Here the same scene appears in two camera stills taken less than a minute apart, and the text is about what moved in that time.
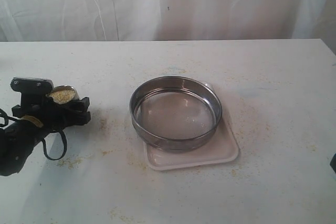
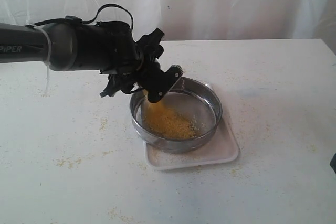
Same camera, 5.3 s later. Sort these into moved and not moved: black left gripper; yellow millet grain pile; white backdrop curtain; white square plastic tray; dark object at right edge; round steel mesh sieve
Moved: black left gripper; yellow millet grain pile
Not moved: white backdrop curtain; dark object at right edge; round steel mesh sieve; white square plastic tray
